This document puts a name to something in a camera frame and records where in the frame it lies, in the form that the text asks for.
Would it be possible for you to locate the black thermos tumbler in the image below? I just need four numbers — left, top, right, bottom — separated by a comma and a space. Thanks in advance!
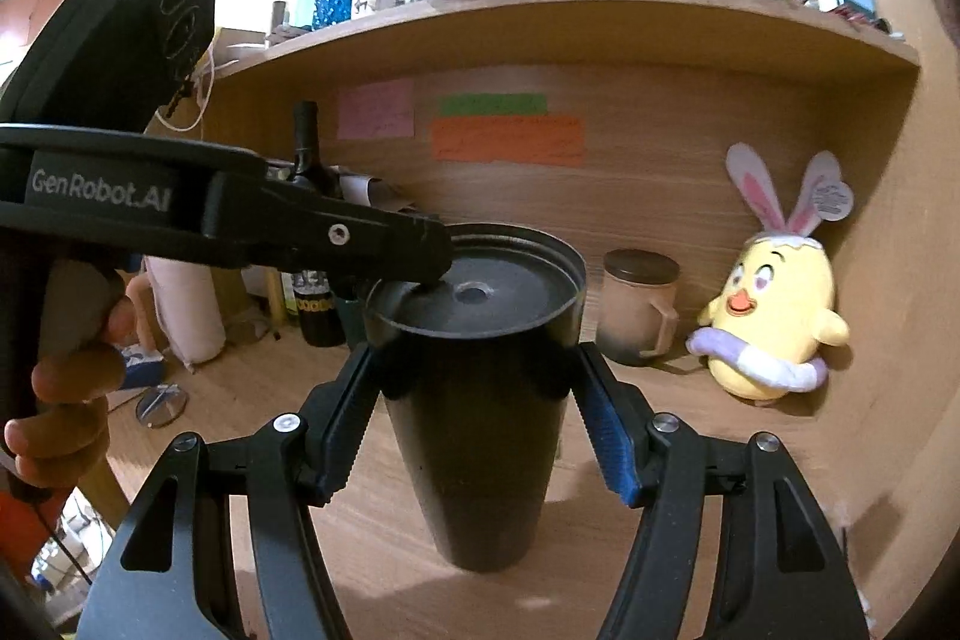
364, 224, 587, 573

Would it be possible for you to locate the person's left hand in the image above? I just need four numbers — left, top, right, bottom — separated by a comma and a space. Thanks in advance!
3, 262, 137, 489

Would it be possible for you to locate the yellow chick plush toy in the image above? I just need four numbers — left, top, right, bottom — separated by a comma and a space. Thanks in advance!
686, 143, 854, 404

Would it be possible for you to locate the dark wine bottle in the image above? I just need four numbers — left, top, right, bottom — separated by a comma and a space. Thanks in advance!
291, 101, 347, 347

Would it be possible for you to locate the brown ceramic lidded mug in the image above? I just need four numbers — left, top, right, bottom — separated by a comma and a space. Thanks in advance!
596, 248, 680, 365

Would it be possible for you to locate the pink sticky note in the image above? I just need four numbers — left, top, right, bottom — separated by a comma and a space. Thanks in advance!
337, 78, 415, 142

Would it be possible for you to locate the green sticky note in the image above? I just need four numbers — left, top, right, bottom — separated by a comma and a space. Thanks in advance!
436, 92, 548, 117

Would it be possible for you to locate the orange sticky note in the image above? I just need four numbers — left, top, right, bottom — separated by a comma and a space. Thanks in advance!
431, 115, 586, 167

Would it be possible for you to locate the wooden shelf board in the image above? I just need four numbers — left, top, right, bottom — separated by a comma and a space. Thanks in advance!
221, 0, 919, 85

